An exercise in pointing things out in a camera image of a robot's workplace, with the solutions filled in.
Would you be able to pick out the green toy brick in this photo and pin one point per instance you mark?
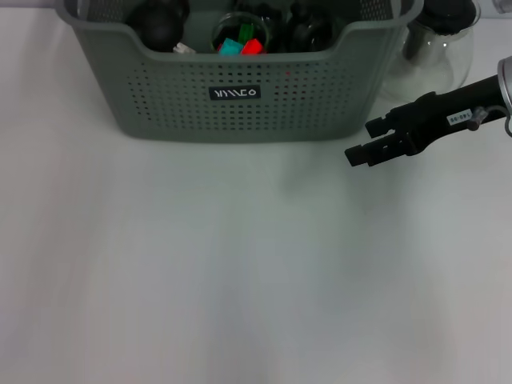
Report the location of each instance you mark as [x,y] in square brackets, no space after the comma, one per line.
[246,32]

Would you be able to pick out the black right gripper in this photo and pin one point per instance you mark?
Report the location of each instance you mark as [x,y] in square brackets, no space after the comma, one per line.
[440,116]

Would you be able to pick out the glass teapot with black lid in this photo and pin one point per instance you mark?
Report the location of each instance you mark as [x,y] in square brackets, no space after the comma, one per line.
[432,60]

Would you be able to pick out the white two-stud toy brick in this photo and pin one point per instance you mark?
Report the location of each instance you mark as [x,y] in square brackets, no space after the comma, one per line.
[183,49]

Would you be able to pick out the black round teapot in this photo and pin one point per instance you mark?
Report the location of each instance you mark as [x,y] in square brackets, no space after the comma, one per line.
[160,24]

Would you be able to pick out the grey-green perforated storage bin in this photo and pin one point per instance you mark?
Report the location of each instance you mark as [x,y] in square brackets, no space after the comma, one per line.
[280,100]

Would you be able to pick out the red-orange sloped toy brick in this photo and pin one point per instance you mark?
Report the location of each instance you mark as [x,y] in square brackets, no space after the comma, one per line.
[252,47]

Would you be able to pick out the teal square toy brick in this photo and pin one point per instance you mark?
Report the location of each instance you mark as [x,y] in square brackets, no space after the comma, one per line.
[231,48]

